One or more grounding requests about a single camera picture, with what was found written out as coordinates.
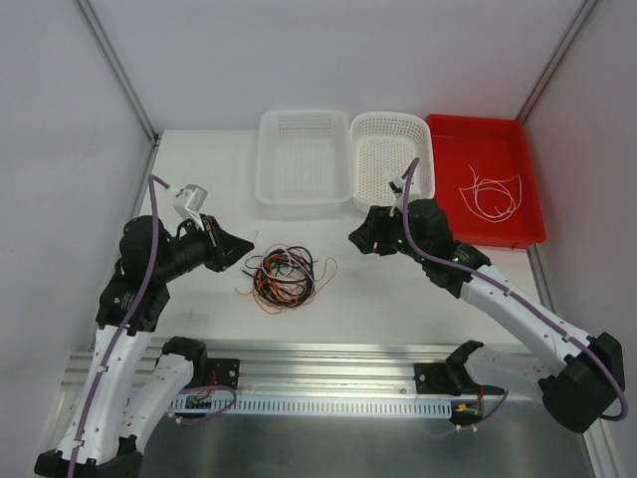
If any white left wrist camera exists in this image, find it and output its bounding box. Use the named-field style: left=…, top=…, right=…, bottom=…
left=166, top=184, right=208, bottom=229

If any round white perforated basket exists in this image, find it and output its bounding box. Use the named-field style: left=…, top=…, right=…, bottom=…
left=350, top=112, right=436, bottom=214

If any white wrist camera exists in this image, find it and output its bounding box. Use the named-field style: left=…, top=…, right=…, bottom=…
left=166, top=184, right=208, bottom=229
left=389, top=173, right=419, bottom=217

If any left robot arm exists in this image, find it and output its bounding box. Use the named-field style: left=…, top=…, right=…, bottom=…
left=34, top=215, right=254, bottom=477

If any red plastic tray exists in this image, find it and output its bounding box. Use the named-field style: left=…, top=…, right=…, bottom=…
left=426, top=114, right=546, bottom=249

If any white slotted cable duct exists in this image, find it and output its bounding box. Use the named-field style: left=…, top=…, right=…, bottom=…
left=168, top=393, right=452, bottom=419

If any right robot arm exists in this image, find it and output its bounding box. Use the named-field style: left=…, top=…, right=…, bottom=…
left=348, top=199, right=629, bottom=433

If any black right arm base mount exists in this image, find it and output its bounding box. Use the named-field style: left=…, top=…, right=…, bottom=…
left=413, top=340, right=507, bottom=397

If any orange wire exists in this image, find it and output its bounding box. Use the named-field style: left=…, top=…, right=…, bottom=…
left=233, top=243, right=337, bottom=318

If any white wire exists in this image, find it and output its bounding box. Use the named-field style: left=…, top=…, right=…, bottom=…
left=457, top=162, right=524, bottom=221
left=248, top=228, right=313, bottom=280

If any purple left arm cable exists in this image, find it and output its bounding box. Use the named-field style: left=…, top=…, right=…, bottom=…
left=67, top=174, right=238, bottom=478

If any rectangular white perforated basket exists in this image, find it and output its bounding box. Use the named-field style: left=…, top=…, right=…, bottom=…
left=254, top=109, right=354, bottom=220

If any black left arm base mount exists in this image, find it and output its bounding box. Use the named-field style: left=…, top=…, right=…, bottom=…
left=161, top=337, right=241, bottom=389

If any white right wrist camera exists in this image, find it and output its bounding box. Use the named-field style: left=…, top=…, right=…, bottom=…
left=389, top=173, right=419, bottom=217

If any aluminium rail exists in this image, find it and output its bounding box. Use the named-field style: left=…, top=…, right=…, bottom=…
left=62, top=341, right=588, bottom=397

